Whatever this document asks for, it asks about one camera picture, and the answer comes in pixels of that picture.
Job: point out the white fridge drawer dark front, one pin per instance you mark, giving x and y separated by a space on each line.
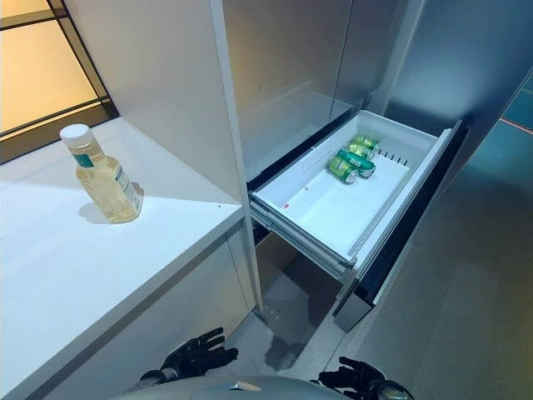
333 208

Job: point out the black framed amber window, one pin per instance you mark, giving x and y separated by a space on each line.
41 62

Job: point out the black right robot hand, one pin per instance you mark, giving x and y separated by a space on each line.
358 377

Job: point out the dark green drink can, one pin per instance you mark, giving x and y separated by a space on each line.
358 160

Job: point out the stainless steel fridge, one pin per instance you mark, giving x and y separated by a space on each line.
291 62

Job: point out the white tall cabinet panel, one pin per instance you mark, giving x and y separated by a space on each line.
166 83

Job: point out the light green drink can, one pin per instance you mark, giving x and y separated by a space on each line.
366 143
339 166

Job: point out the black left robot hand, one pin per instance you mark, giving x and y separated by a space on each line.
195 354

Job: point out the yellow drink bottle white cap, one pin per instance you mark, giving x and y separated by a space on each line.
106 183

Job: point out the grey robot torso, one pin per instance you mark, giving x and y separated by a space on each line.
233 387

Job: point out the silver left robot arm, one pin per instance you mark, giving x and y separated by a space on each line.
154 381

